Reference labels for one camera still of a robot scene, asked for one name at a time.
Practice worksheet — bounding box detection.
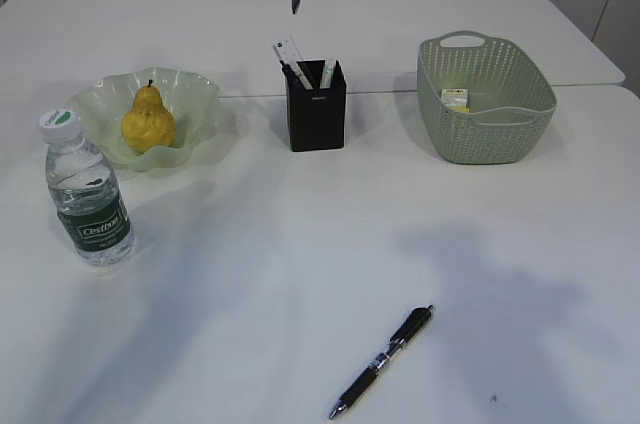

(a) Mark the teal utility knife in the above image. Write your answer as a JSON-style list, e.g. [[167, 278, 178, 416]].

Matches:
[[319, 58, 337, 89]]

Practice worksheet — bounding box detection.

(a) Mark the clear plastic ruler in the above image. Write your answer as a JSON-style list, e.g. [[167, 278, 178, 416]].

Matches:
[[272, 36, 303, 66]]

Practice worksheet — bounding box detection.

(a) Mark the yellow plastic packaging waste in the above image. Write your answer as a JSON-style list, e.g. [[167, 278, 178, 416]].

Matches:
[[440, 88, 470, 113]]

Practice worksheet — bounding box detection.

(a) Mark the black gel pen front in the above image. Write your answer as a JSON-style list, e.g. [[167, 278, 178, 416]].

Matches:
[[328, 304, 435, 420]]

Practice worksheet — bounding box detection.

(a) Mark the yellow pear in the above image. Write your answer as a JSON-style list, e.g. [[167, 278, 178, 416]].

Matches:
[[121, 79, 177, 153]]

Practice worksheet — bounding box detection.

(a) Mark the clear water bottle green label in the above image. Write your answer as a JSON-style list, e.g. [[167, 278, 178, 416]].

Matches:
[[39, 109, 135, 267]]

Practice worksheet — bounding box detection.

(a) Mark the yellow utility knife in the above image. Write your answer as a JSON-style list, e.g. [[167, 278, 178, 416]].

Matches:
[[296, 61, 317, 89]]

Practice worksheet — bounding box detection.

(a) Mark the black square pen holder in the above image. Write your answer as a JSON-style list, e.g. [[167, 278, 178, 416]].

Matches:
[[284, 61, 347, 152]]

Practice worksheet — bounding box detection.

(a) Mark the frosted green wavy glass plate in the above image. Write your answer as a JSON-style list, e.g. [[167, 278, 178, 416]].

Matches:
[[68, 67, 221, 172]]

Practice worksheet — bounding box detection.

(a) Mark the green woven plastic basket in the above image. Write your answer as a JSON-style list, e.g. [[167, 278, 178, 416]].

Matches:
[[416, 30, 557, 165]]

